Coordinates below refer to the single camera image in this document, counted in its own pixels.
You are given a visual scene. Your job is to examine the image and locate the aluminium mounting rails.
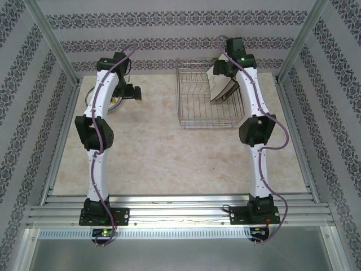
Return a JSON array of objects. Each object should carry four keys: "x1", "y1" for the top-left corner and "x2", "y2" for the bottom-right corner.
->
[{"x1": 27, "y1": 193, "x2": 335, "y2": 228}]

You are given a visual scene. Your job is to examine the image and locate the left controller circuit board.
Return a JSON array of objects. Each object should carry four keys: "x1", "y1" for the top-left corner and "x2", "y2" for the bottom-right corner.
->
[{"x1": 91, "y1": 229, "x2": 117, "y2": 238}]

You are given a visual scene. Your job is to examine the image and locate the controller circuit board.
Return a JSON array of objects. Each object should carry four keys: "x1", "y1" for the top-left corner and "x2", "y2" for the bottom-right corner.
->
[
  {"x1": 249, "y1": 227, "x2": 269, "y2": 237},
  {"x1": 91, "y1": 229, "x2": 117, "y2": 238}
]

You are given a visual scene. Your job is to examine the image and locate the grey metal sheet panel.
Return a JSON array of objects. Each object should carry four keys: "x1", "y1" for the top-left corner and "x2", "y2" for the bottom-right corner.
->
[{"x1": 16, "y1": 225, "x2": 347, "y2": 271}]

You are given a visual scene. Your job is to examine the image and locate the right controller circuit board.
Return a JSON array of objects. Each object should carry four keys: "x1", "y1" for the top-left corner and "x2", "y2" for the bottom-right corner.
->
[{"x1": 249, "y1": 227, "x2": 269, "y2": 237}]

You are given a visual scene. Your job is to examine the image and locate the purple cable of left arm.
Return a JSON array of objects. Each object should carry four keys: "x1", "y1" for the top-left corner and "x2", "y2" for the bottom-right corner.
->
[{"x1": 89, "y1": 43, "x2": 140, "y2": 248}]

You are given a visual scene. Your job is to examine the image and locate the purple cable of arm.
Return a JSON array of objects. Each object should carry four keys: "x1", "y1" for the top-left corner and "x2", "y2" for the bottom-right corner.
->
[
  {"x1": 216, "y1": 35, "x2": 290, "y2": 246},
  {"x1": 89, "y1": 43, "x2": 140, "y2": 248}
]

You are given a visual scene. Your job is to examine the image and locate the aluminium side rail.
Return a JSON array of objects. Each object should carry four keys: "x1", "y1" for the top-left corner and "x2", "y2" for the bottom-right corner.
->
[
  {"x1": 39, "y1": 81, "x2": 82, "y2": 207},
  {"x1": 276, "y1": 80, "x2": 321, "y2": 203}
]

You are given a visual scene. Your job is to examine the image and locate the metal wire dish rack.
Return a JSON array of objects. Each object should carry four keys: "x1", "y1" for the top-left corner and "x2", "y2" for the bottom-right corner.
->
[{"x1": 176, "y1": 58, "x2": 245, "y2": 129}]

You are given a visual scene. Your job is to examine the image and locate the aluminium frame post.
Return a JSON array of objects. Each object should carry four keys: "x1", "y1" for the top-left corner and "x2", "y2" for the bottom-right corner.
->
[
  {"x1": 24, "y1": 0, "x2": 82, "y2": 87},
  {"x1": 276, "y1": 0, "x2": 329, "y2": 83}
]

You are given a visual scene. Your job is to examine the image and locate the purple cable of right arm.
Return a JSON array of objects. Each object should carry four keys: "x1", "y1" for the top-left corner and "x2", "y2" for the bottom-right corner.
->
[{"x1": 216, "y1": 35, "x2": 290, "y2": 246}]

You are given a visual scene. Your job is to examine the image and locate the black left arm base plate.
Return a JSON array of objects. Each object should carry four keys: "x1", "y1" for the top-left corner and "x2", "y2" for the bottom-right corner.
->
[{"x1": 78, "y1": 207, "x2": 130, "y2": 226}]

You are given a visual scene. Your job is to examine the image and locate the slotted white cable duct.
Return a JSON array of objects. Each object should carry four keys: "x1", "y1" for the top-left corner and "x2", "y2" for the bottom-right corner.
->
[{"x1": 38, "y1": 227, "x2": 252, "y2": 240}]

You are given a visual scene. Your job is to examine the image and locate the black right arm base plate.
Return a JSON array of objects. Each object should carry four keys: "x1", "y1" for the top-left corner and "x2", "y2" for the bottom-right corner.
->
[{"x1": 230, "y1": 205, "x2": 280, "y2": 226}]

